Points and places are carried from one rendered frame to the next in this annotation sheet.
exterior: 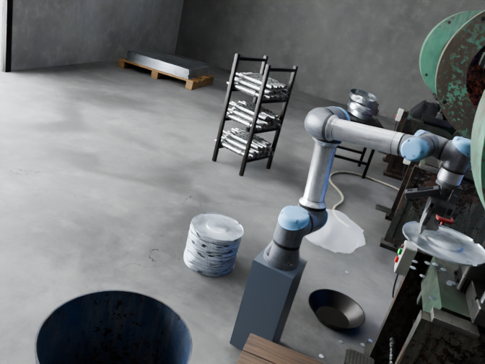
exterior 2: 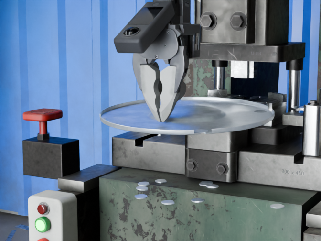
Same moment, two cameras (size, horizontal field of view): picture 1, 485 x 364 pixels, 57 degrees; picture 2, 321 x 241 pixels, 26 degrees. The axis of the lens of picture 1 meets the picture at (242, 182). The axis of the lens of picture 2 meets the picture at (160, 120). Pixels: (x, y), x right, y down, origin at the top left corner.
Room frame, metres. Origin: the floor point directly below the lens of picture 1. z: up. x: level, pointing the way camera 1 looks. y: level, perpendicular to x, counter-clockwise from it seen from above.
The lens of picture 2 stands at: (1.21, 0.38, 0.96)
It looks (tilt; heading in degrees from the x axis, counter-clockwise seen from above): 9 degrees down; 284
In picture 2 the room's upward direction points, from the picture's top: straight up
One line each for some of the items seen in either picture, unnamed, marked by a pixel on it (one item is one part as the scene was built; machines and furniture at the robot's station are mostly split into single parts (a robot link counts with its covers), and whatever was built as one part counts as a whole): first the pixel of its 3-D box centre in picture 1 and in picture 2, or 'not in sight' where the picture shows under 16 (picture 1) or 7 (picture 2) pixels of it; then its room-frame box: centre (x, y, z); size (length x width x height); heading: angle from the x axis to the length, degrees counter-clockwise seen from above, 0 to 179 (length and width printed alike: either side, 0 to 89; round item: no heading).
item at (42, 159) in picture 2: not in sight; (52, 182); (1.75, -0.86, 0.62); 0.10 x 0.06 x 0.20; 166
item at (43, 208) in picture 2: not in sight; (42, 209); (1.71, -0.72, 0.61); 0.02 x 0.01 x 0.02; 166
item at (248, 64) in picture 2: not in sight; (243, 68); (1.40, -1.00, 0.84); 0.05 x 0.03 x 0.04; 166
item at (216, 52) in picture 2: not in sight; (246, 56); (1.39, -1.01, 0.86); 0.20 x 0.16 x 0.05; 166
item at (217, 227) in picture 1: (217, 226); not in sight; (2.17, 0.07, 0.23); 0.29 x 0.29 x 0.01
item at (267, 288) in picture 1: (267, 302); not in sight; (1.62, -0.24, 0.23); 0.18 x 0.18 x 0.45; 69
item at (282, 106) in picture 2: not in sight; (243, 109); (1.40, -1.01, 0.76); 0.15 x 0.09 x 0.05; 166
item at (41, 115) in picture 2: (442, 224); (43, 129); (1.77, -0.86, 0.72); 0.07 x 0.06 x 0.08; 76
